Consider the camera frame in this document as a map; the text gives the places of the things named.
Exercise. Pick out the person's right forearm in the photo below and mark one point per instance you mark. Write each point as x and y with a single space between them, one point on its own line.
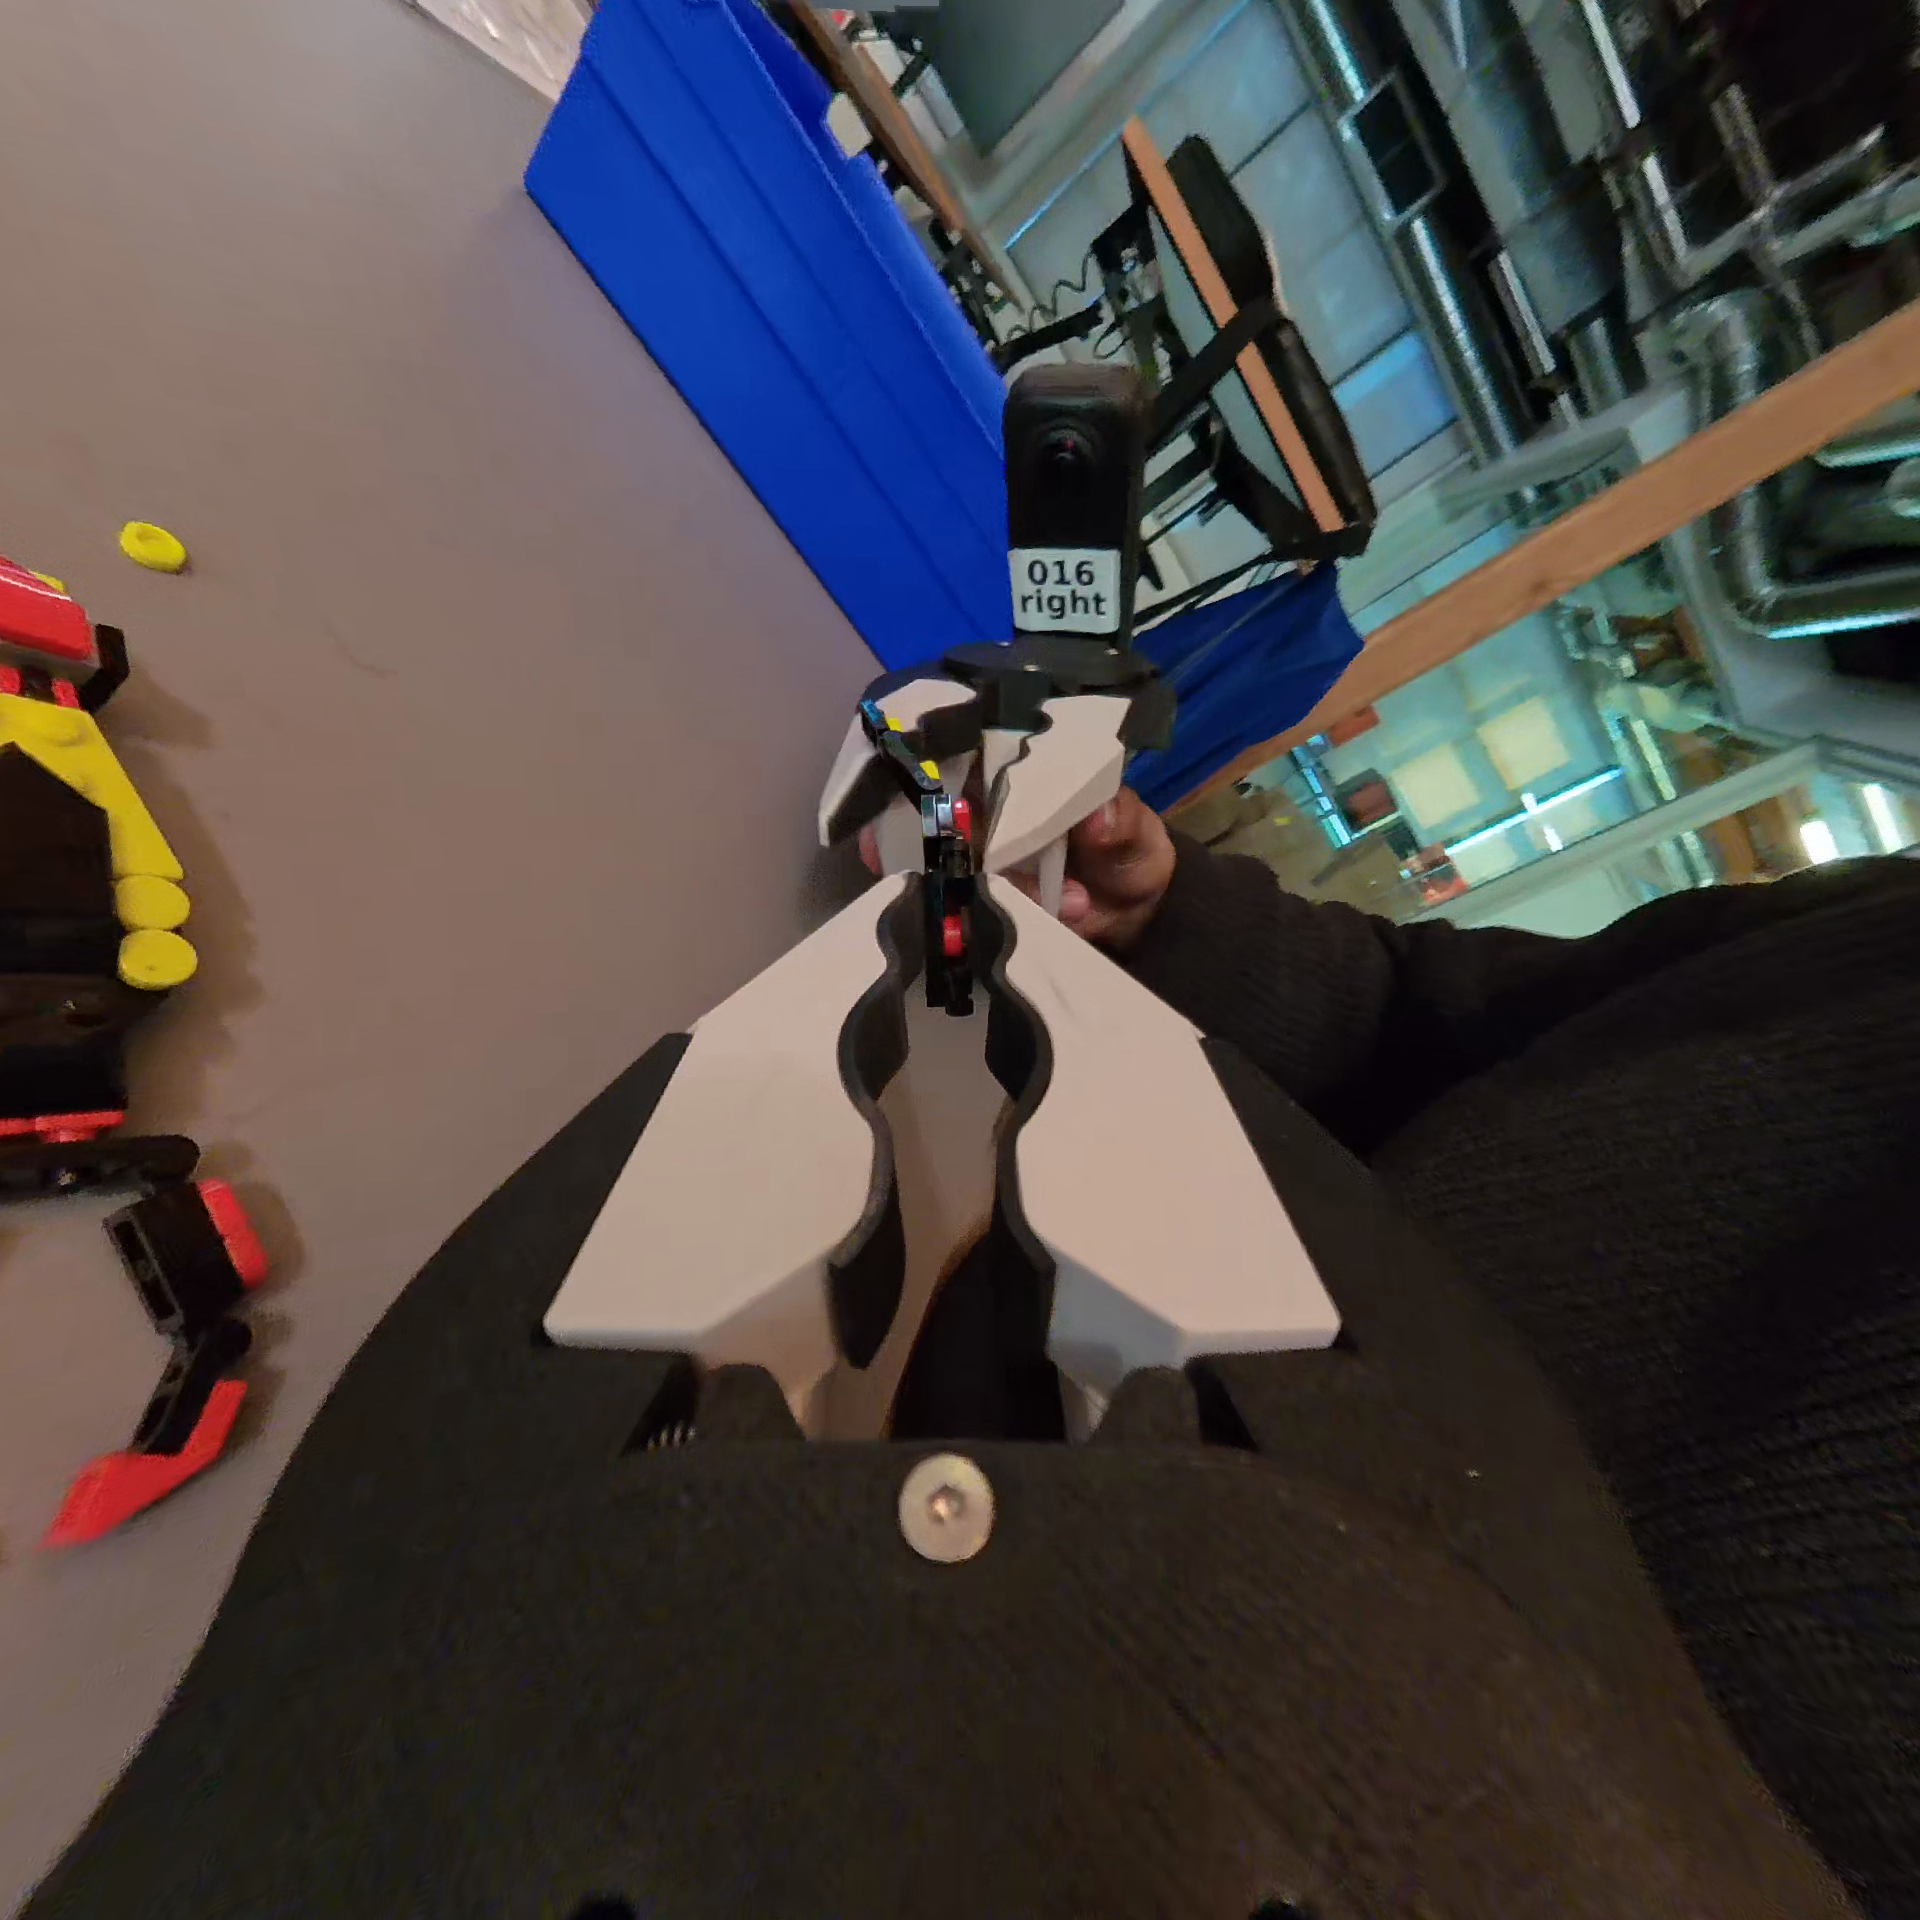
1289 991

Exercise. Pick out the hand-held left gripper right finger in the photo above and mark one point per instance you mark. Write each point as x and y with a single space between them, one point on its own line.
1172 1185

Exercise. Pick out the wooden workbench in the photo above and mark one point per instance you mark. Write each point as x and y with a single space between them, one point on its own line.
1244 347

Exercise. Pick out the blue plastic bin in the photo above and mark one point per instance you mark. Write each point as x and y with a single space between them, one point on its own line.
750 301

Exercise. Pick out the person's right hand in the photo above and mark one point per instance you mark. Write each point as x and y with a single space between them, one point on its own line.
1126 870

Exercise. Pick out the black knitted sweater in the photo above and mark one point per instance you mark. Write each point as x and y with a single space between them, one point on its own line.
1680 1349

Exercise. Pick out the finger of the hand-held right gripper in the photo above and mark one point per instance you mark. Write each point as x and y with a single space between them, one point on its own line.
1066 780
863 780

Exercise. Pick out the wooden beam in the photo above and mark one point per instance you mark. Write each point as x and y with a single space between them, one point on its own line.
1621 510

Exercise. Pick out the black jointed lego tail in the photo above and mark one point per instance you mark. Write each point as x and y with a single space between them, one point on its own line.
949 939

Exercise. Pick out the pile of lego pieces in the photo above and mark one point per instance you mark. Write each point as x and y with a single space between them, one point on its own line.
154 547

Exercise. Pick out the black yellow red lego model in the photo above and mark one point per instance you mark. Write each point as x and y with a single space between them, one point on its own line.
77 901

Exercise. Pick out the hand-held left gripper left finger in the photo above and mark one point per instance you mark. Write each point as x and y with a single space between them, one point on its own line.
721 1185

